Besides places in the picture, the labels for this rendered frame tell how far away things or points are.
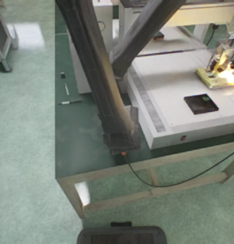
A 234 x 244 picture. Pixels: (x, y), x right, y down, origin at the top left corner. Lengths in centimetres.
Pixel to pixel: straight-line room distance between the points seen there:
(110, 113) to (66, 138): 55
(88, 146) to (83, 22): 62
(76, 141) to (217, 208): 124
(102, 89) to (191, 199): 140
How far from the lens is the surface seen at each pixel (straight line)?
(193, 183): 154
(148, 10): 47
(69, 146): 89
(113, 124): 42
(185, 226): 159
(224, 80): 115
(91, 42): 36
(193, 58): 136
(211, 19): 111
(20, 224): 166
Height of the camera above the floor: 148
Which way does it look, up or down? 49 degrees down
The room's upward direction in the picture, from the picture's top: 1 degrees clockwise
